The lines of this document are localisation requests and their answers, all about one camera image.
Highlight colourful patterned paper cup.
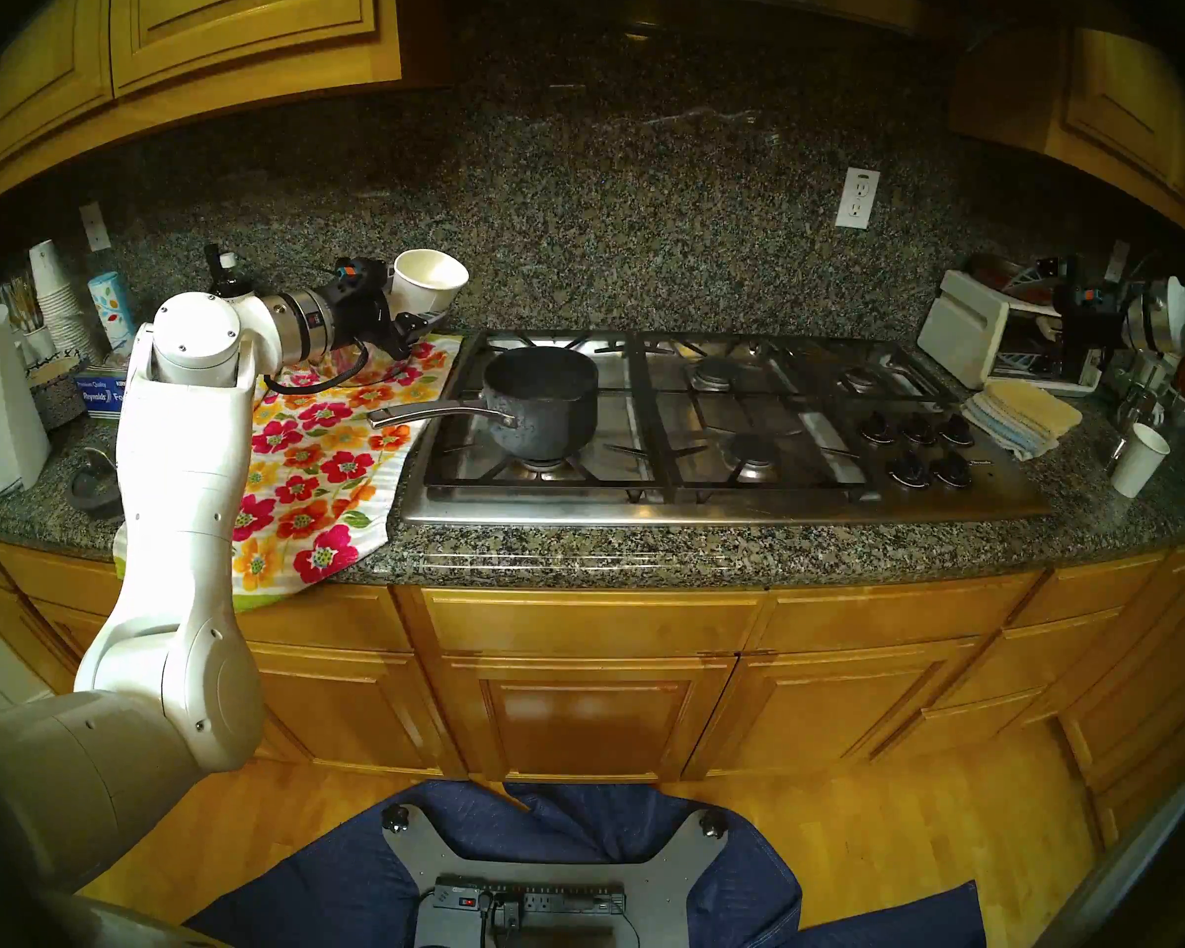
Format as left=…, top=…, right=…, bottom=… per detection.
left=87, top=272, right=137, bottom=350

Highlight white wall power outlet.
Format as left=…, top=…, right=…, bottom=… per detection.
left=835, top=167, right=882, bottom=231

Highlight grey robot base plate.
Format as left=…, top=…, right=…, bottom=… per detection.
left=382, top=803, right=730, bottom=948

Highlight stack of white paper cups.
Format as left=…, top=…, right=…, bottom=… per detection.
left=28, top=240, right=98, bottom=359

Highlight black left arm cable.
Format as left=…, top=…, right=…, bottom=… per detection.
left=262, top=339, right=368, bottom=396

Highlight stacked yellow blue cloths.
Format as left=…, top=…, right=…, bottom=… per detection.
left=963, top=393, right=1048, bottom=461

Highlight wooden wall cabinet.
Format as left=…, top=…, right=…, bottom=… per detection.
left=948, top=23, right=1185, bottom=251
left=0, top=0, right=403, bottom=216

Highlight yellow folded dishcloth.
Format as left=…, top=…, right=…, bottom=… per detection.
left=983, top=378, right=1084, bottom=438

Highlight patterned grey bowl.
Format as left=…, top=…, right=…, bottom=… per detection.
left=25, top=355, right=88, bottom=432

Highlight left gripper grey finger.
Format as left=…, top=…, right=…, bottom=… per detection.
left=393, top=309, right=455, bottom=359

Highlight white cup holding wooden sticks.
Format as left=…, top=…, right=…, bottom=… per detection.
left=0, top=275, right=58, bottom=364

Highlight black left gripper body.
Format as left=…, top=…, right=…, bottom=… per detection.
left=334, top=289, right=426, bottom=359

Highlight small white paper cup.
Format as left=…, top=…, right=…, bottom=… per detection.
left=1111, top=423, right=1171, bottom=499

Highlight dark round lid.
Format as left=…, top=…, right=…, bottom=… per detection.
left=67, top=447, right=124, bottom=520

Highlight dark saucepan with steel handle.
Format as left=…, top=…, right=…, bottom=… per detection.
left=367, top=346, right=601, bottom=463

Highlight floral kitchen towel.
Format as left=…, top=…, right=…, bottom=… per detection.
left=114, top=334, right=463, bottom=613

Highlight stainless steel gas cooktop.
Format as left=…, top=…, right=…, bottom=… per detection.
left=400, top=329, right=1048, bottom=527

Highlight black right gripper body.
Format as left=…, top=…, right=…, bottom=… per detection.
left=1052, top=260, right=1132, bottom=384

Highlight small black burner grate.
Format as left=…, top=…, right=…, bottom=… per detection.
left=795, top=342, right=954, bottom=412

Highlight large black burner grate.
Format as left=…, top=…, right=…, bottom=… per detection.
left=627, top=334, right=885, bottom=491
left=425, top=332, right=668, bottom=493

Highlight wooden base cabinets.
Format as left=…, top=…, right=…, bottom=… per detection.
left=0, top=531, right=1185, bottom=848

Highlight white paper water cup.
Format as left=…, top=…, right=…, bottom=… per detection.
left=390, top=249, right=470, bottom=320

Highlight white toaster oven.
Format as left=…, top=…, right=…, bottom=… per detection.
left=916, top=270, right=1107, bottom=396

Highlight blue aluminium foil box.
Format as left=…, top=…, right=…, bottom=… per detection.
left=74, top=363, right=129, bottom=419

